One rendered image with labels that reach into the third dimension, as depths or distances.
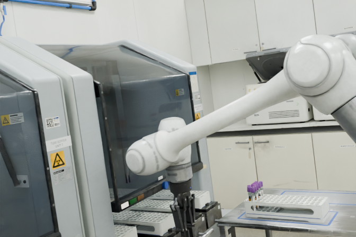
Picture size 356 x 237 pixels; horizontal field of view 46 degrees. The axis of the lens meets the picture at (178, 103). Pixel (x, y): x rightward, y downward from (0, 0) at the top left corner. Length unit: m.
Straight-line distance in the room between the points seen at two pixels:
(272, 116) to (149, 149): 2.52
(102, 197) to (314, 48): 0.84
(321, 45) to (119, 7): 2.62
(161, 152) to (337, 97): 0.51
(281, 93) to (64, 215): 0.72
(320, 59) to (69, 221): 0.85
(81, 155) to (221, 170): 2.68
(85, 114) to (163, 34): 2.57
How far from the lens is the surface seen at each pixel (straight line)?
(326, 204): 1.63
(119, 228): 1.63
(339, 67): 0.95
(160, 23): 3.86
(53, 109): 1.28
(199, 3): 4.23
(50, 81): 1.29
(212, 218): 1.88
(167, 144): 1.21
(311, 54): 0.93
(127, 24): 3.46
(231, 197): 3.96
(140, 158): 1.19
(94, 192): 1.40
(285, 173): 3.71
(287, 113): 3.59
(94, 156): 1.40
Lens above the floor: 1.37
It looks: 3 degrees down
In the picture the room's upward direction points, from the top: 8 degrees counter-clockwise
